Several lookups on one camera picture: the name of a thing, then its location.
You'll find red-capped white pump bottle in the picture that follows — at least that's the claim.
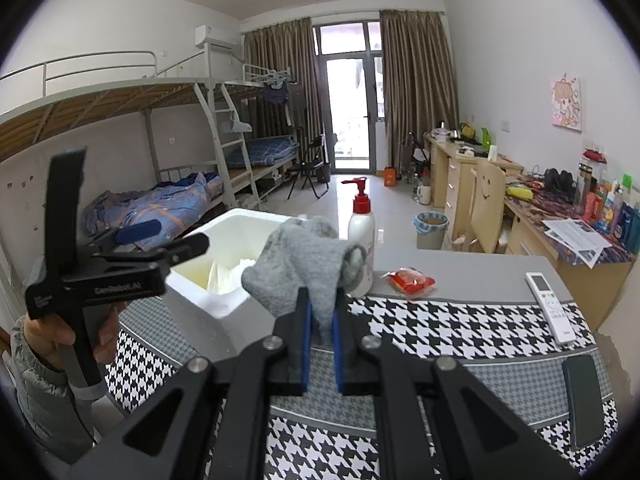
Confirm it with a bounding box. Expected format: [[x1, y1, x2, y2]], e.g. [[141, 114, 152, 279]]
[[343, 177, 376, 297]]

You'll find anime wall poster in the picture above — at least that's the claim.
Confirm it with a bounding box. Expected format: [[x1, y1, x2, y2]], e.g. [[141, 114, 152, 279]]
[[551, 74, 582, 132]]

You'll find glass balcony door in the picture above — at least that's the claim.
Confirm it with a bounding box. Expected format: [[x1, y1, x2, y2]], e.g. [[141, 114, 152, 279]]
[[312, 18, 385, 174]]

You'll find houndstooth table cloth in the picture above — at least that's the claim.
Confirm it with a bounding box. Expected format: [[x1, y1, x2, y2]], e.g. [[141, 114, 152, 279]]
[[102, 291, 622, 480]]

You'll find black folding chair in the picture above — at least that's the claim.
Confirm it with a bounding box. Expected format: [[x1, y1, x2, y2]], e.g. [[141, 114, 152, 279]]
[[288, 134, 331, 200]]

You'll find person's left hand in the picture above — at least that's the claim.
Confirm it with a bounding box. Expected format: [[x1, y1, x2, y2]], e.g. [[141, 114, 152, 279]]
[[22, 301, 129, 373]]

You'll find wooden desk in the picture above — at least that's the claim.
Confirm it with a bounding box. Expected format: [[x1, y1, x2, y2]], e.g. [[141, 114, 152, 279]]
[[504, 174, 637, 330], [423, 131, 525, 246]]

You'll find wall air conditioner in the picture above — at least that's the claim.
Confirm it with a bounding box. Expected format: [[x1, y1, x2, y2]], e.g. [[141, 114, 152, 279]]
[[194, 25, 240, 51]]

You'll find orange bag on floor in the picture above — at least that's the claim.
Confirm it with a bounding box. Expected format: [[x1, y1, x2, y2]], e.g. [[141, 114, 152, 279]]
[[383, 167, 397, 188]]

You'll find grey jacket sleeve forearm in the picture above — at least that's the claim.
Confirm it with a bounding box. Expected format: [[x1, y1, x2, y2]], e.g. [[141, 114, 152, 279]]
[[6, 315, 96, 464]]

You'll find left brown curtain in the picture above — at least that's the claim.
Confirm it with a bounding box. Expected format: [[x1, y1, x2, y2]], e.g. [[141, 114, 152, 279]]
[[244, 18, 322, 151]]

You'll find black smartphone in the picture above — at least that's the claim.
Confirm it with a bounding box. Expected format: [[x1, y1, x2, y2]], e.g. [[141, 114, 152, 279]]
[[562, 354, 604, 450]]

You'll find far wooden desk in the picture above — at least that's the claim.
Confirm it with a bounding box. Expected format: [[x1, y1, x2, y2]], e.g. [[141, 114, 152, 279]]
[[423, 131, 525, 246]]

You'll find blue plaid quilt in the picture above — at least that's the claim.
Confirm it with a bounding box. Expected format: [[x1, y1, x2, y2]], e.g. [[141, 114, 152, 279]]
[[80, 172, 224, 252]]

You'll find white foam box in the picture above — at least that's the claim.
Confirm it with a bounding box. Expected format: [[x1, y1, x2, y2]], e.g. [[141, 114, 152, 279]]
[[163, 208, 288, 362]]

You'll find near wooden desk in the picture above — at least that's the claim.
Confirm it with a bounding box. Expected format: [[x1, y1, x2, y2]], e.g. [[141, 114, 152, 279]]
[[504, 174, 637, 330]]

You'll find metal bunk bed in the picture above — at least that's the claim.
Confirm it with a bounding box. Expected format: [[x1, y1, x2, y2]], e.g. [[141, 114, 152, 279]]
[[0, 49, 302, 281]]

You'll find wooden smiley chair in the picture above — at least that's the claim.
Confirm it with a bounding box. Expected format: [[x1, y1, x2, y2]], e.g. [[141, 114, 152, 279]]
[[452, 159, 510, 254]]

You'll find brown curtain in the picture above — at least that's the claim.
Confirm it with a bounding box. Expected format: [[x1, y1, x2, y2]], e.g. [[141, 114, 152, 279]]
[[244, 18, 322, 151], [380, 10, 459, 169]]

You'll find grey waste bin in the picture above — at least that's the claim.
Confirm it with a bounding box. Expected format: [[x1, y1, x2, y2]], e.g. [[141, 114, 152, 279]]
[[412, 211, 449, 250]]

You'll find grey knitted sock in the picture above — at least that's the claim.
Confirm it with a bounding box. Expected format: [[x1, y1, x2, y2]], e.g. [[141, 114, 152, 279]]
[[241, 217, 366, 348]]

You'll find printed paper sheet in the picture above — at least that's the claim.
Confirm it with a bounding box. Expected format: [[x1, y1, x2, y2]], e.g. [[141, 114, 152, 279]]
[[542, 219, 612, 269]]

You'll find far blue bedding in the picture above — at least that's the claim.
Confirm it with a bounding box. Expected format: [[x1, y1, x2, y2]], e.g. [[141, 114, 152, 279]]
[[226, 138, 299, 169]]

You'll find white air-conditioner remote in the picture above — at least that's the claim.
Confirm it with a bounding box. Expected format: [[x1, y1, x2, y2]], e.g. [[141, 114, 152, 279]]
[[525, 272, 576, 346]]

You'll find red snack packet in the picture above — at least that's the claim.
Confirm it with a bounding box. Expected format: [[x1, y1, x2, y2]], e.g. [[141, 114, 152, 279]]
[[383, 268, 436, 299]]

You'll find right brown curtain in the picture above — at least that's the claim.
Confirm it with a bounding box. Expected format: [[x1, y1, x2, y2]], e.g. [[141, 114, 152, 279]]
[[380, 10, 459, 169]]

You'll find white bunk ladder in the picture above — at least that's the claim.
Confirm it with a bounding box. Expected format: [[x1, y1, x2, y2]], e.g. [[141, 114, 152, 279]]
[[193, 42, 262, 209]]

